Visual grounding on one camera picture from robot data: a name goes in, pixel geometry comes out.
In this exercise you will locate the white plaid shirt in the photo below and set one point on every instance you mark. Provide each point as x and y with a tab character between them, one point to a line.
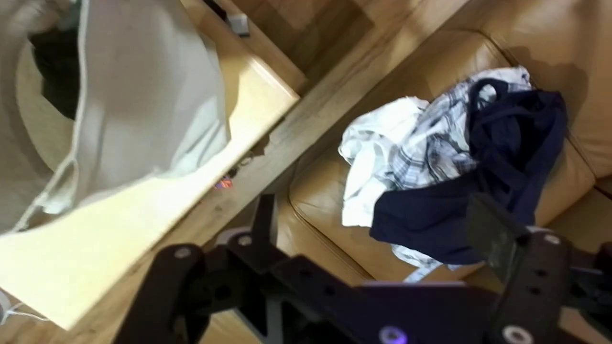
440	139

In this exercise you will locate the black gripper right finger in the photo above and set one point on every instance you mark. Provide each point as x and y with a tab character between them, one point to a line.
536	273

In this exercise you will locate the small grey block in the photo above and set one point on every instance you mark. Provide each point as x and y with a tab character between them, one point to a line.
240	23

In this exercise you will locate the round cream basket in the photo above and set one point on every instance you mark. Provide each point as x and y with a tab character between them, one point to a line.
39	120

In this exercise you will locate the beige grey garment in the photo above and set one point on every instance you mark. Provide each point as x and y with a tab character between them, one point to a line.
146	95

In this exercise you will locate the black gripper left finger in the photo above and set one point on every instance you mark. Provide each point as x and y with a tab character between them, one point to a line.
184	287

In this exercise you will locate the tan leather sofa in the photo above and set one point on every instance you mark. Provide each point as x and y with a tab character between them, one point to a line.
408	69

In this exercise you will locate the navy blue top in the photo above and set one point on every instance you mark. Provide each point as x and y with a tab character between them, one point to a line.
509	153

